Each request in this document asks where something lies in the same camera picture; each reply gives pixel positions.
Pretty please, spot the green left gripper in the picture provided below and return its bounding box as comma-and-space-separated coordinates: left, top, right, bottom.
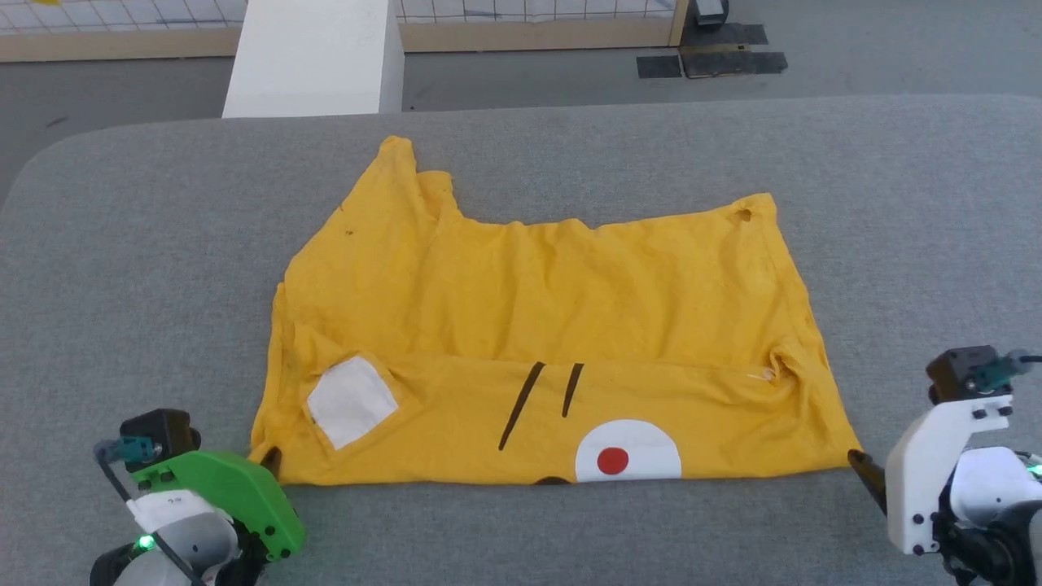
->
129, 445, 307, 563

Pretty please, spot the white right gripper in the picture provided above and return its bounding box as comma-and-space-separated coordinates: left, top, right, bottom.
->
847, 394, 1015, 556

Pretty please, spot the yellow printed t-shirt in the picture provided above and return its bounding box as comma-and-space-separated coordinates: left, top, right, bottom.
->
248, 135, 865, 488

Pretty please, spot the white rectangular box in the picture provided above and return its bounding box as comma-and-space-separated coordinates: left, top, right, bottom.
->
221, 0, 406, 120

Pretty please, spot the long black floor mat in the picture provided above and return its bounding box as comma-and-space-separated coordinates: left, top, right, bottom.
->
683, 50, 790, 81

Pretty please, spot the small black floor mat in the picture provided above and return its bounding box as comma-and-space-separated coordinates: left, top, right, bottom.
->
636, 55, 684, 81

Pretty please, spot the dark brown floor plate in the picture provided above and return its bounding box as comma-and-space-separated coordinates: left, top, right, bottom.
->
680, 23, 769, 48

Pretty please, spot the lemon print partition screen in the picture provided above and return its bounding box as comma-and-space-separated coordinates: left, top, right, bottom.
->
0, 0, 690, 64

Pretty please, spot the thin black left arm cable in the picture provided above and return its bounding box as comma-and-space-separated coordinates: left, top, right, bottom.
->
94, 443, 206, 586

